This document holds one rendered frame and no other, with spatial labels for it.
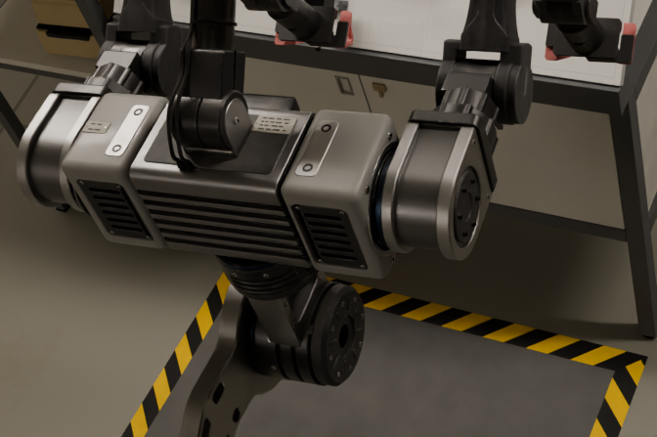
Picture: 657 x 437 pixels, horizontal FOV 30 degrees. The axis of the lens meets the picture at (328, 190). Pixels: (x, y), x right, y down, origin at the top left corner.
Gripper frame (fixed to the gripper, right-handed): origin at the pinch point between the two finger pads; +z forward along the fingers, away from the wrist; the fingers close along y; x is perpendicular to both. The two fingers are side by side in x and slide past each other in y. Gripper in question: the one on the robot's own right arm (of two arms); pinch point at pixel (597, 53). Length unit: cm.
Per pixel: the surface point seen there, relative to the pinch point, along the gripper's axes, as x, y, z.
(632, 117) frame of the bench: 2.8, -0.7, 32.7
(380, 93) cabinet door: 0, 53, 38
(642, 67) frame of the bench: -7.0, -1.4, 32.4
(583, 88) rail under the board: 0.8, 6.6, 20.9
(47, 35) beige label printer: -9, 145, 40
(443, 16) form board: -11.4, 35.4, 19.4
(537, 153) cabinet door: 9, 20, 46
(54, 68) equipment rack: -2, 145, 46
